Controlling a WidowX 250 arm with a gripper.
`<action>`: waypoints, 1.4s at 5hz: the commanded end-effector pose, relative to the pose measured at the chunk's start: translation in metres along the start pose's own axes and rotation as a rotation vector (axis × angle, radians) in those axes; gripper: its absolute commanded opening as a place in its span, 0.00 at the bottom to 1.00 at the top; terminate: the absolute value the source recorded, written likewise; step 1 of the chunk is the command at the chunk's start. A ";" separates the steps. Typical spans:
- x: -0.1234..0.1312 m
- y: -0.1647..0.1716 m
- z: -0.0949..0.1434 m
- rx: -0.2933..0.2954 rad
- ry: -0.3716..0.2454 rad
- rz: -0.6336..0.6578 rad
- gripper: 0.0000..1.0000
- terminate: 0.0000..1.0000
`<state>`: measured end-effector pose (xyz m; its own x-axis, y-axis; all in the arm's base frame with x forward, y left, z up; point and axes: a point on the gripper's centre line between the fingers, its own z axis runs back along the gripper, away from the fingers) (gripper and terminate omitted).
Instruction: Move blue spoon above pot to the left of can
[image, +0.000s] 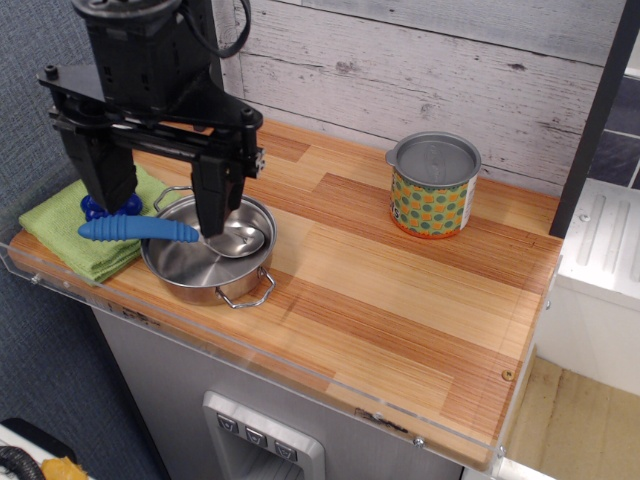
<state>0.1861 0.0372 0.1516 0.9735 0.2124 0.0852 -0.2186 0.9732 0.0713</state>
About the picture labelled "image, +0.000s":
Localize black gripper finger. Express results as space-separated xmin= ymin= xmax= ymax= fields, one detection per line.
xmin=191 ymin=155 xmax=245 ymax=237
xmin=60 ymin=130 xmax=137 ymax=214

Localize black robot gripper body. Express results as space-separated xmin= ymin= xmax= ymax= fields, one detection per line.
xmin=38 ymin=1 xmax=263 ymax=178

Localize blue handled metal spoon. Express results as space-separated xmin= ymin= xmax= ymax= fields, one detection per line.
xmin=78 ymin=215 xmax=266 ymax=259

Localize stainless steel pot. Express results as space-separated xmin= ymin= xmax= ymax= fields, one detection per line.
xmin=141 ymin=195 xmax=277 ymax=309

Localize patterned tin can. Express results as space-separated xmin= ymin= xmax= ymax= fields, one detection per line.
xmin=385 ymin=132 xmax=481 ymax=239

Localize blue toy grapes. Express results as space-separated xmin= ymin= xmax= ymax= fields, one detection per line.
xmin=80 ymin=194 xmax=143 ymax=222

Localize green folded cloth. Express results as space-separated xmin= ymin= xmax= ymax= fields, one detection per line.
xmin=18 ymin=163 xmax=182 ymax=285

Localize grey toy fridge cabinet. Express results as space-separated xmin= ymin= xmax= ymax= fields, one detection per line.
xmin=94 ymin=305 xmax=463 ymax=479

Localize yellow sponge piece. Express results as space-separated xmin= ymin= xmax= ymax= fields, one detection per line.
xmin=41 ymin=457 xmax=90 ymax=480

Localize white toy sink unit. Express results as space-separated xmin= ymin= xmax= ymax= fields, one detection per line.
xmin=534 ymin=180 xmax=639 ymax=393

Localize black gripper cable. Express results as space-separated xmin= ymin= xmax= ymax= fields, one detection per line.
xmin=177 ymin=0 xmax=253 ymax=59

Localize black braided hose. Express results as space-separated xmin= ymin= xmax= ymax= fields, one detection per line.
xmin=0 ymin=445 xmax=44 ymax=480

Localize dark vertical post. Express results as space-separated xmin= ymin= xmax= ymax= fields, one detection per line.
xmin=549 ymin=0 xmax=639 ymax=239

